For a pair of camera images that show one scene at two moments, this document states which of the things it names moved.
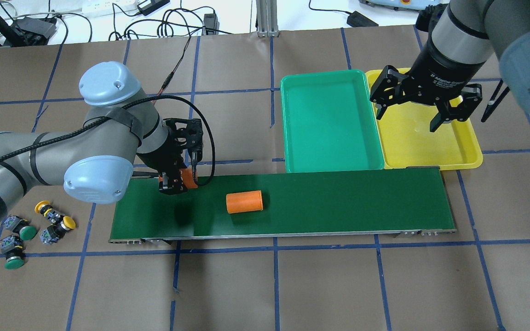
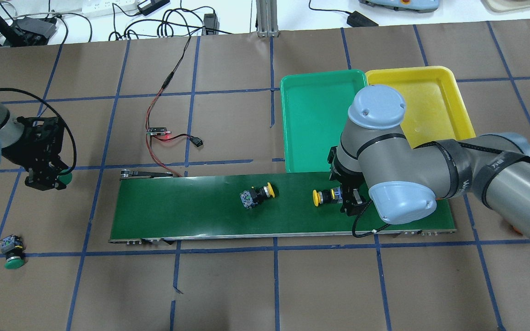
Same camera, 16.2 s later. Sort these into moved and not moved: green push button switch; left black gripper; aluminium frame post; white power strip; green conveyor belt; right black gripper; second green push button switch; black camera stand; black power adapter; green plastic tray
Moved: right black gripper; green push button switch; left black gripper
Not moved: green plastic tray; green conveyor belt; black power adapter; aluminium frame post; white power strip; second green push button switch; black camera stand
